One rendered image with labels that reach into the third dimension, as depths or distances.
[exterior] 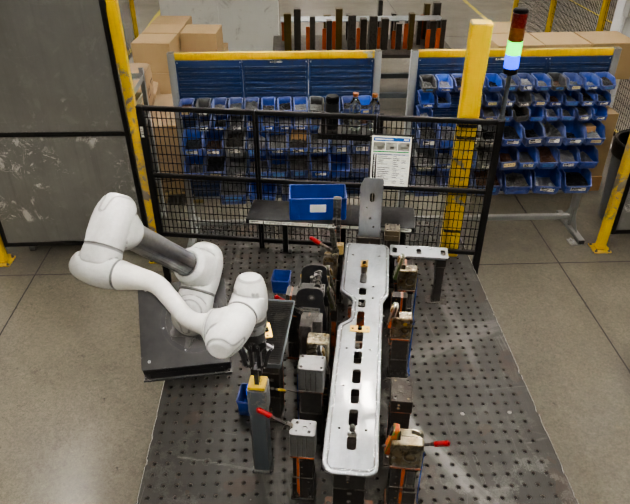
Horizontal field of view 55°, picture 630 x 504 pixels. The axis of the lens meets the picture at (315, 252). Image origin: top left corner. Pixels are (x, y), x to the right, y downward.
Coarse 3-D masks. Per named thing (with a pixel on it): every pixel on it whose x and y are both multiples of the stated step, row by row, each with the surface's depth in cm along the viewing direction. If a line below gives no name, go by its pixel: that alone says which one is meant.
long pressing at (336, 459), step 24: (384, 264) 295; (360, 288) 279; (384, 288) 279; (336, 336) 252; (336, 360) 239; (336, 384) 229; (360, 384) 229; (336, 408) 220; (360, 408) 220; (336, 432) 211; (360, 432) 211; (336, 456) 202; (360, 456) 202
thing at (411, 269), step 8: (400, 272) 284; (408, 272) 284; (416, 272) 283; (400, 280) 286; (408, 280) 286; (416, 280) 286; (400, 288) 289; (408, 288) 288; (416, 288) 290; (408, 296) 293; (408, 304) 295
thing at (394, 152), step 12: (372, 144) 317; (384, 144) 316; (396, 144) 316; (408, 144) 315; (372, 156) 321; (384, 156) 320; (396, 156) 319; (408, 156) 319; (384, 168) 324; (396, 168) 323; (408, 168) 322; (384, 180) 328; (396, 180) 327; (408, 180) 326
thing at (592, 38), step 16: (496, 32) 523; (544, 32) 523; (560, 32) 523; (576, 32) 523; (592, 32) 523; (608, 32) 523; (528, 48) 490; (624, 48) 497; (624, 64) 504; (608, 112) 532; (608, 128) 536; (608, 144) 544; (592, 176) 562
